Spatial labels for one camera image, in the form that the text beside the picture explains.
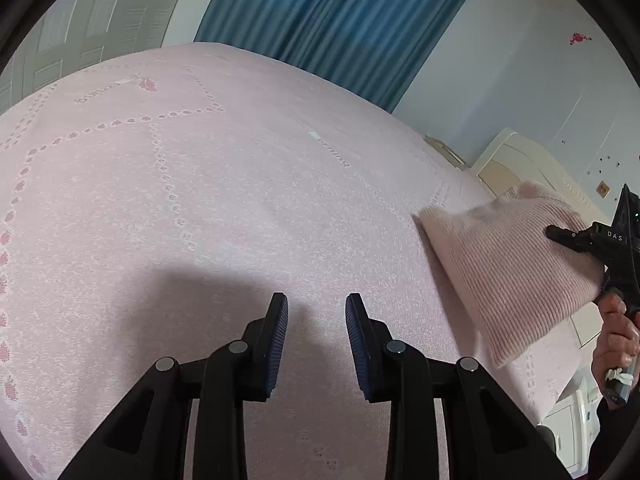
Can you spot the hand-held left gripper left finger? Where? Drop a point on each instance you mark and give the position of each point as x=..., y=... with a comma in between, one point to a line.
x=276, y=340

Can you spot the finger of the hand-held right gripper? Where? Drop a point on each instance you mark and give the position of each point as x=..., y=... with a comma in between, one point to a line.
x=572, y=240

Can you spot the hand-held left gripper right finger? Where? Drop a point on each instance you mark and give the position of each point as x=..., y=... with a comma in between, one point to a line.
x=357, y=345

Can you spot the beige ribbed knit sweater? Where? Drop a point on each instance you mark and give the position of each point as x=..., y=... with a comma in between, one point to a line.
x=510, y=270

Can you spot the person's right hand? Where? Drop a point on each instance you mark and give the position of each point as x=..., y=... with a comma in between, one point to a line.
x=615, y=340

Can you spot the cream wooden headboard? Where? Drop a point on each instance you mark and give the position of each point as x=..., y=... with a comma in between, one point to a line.
x=545, y=170

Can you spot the pink patterned bed sheet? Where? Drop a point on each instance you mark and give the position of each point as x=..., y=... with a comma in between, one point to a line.
x=200, y=185

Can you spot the white nightstand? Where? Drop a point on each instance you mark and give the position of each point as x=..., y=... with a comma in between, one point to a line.
x=575, y=425

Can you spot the blue curtain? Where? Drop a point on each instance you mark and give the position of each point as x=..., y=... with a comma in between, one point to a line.
x=330, y=15

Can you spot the white panelled wardrobe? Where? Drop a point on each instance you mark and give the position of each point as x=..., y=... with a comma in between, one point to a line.
x=85, y=25

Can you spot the orange square wall sticker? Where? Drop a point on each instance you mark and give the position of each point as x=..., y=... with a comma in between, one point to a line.
x=603, y=189

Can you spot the red flower wall sticker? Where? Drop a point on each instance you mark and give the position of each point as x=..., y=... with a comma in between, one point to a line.
x=580, y=38

